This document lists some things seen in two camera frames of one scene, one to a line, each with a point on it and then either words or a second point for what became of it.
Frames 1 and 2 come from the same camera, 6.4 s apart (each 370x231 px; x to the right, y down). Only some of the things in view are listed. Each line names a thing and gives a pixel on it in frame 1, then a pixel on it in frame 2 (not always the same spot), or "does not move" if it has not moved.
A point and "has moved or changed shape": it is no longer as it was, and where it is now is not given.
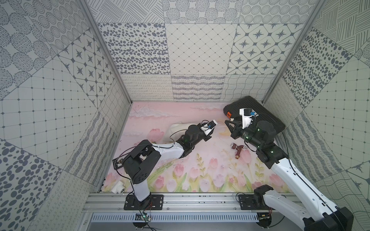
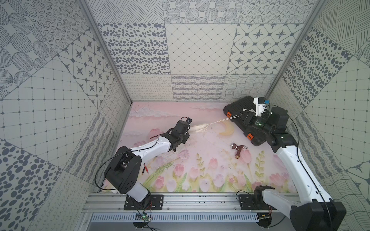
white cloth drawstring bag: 177,130 has moved or changed shape
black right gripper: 235,131 → 250,117
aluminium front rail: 114,203 does not move
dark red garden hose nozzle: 234,146 does not move
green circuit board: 146,217 does not move
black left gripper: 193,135 → 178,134
